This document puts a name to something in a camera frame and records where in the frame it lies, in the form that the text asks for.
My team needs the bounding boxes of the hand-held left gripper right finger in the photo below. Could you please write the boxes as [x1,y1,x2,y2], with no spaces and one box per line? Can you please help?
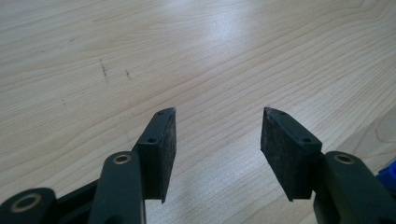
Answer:
[260,106,323,203]

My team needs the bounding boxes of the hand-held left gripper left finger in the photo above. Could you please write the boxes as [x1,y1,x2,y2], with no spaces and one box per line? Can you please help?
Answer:
[135,106,177,204]

